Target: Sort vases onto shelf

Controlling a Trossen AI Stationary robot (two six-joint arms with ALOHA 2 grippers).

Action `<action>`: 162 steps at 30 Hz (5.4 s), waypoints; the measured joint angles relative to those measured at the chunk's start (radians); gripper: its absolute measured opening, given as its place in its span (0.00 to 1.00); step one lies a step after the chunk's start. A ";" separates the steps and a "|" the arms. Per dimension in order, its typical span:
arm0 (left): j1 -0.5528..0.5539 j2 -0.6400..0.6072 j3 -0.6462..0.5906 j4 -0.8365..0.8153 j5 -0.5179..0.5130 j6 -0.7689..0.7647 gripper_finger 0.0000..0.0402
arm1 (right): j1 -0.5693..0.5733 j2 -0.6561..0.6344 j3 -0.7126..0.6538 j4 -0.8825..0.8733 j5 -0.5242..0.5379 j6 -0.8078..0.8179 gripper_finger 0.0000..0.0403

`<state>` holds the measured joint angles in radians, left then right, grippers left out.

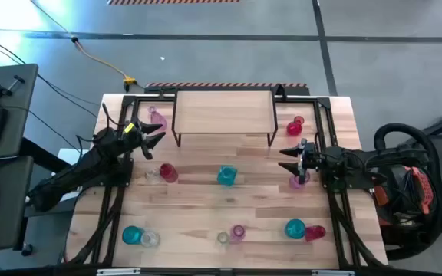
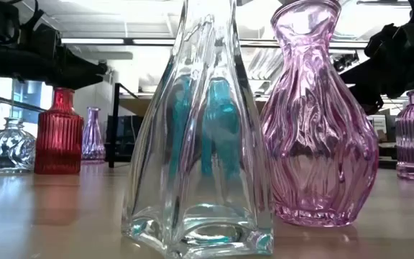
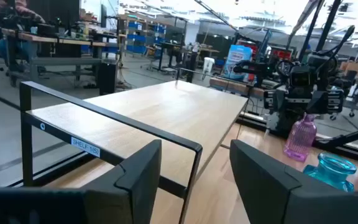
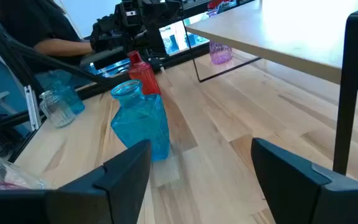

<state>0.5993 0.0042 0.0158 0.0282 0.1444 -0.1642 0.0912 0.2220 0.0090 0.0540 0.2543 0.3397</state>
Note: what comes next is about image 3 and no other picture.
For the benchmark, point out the brown cardboard box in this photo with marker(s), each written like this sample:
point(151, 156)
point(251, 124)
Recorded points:
point(351, 67)

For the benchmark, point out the black tripod pole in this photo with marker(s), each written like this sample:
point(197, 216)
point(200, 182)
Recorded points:
point(328, 25)

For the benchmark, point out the purple ribbed glass bottle vase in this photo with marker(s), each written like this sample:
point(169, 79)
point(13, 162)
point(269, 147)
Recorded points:
point(300, 140)

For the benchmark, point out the brown wooden bench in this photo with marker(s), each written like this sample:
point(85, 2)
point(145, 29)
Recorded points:
point(228, 84)

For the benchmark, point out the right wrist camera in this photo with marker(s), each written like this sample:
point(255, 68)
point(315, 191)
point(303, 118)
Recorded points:
point(300, 79)

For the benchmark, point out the wooden shelf black metal frame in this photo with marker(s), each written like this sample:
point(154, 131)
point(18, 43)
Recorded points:
point(166, 118)

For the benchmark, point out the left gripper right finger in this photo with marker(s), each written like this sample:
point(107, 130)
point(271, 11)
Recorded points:
point(275, 199)

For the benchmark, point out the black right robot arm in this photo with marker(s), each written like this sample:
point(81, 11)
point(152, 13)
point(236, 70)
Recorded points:
point(291, 124)

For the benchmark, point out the white bucket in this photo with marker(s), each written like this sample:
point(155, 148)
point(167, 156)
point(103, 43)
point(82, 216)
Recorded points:
point(208, 63)

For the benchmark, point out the storage rack blue bins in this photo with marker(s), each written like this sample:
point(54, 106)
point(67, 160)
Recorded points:
point(141, 37)

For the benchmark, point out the person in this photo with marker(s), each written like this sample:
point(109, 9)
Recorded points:
point(26, 12)

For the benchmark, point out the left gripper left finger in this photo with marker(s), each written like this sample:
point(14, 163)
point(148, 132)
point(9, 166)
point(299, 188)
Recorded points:
point(129, 193)

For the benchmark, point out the black computer tower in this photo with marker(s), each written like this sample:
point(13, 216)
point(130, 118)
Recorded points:
point(107, 77)

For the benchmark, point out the white shelf label sticker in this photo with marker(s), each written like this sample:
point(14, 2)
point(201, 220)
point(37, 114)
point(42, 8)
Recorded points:
point(85, 147)

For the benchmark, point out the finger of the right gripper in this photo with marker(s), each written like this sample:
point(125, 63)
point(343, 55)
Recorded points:
point(319, 104)
point(280, 99)

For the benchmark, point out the blue white package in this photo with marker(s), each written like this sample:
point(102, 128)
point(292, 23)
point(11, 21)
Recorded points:
point(237, 60)

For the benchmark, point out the wooden top workbench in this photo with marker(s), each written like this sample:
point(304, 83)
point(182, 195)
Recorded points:
point(42, 38)

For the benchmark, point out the black metal rig frame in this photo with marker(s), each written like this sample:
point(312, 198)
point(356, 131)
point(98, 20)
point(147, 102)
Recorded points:
point(346, 138)

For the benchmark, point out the large teal textured glass jar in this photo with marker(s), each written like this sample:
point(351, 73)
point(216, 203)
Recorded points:
point(331, 174)

